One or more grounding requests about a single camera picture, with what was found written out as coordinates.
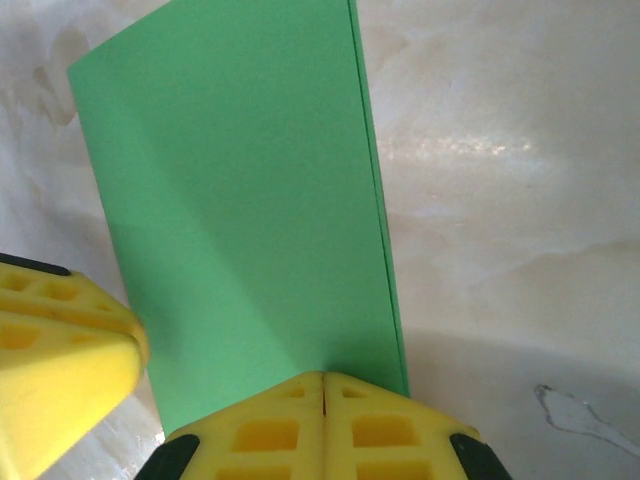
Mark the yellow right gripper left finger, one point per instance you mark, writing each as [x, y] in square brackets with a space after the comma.
[280, 440]

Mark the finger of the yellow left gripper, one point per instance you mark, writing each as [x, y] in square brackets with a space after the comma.
[65, 390]
[75, 300]

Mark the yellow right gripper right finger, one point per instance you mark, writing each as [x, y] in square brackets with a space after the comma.
[380, 440]

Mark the green square paper sheet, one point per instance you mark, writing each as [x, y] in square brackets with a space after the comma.
[240, 175]

